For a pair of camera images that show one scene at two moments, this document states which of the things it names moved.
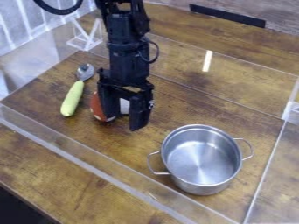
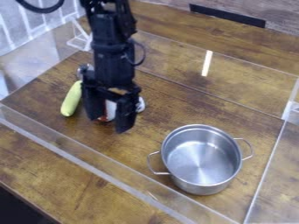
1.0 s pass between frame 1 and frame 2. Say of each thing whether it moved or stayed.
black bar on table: stayed
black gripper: moved
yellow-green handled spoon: stayed
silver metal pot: stayed
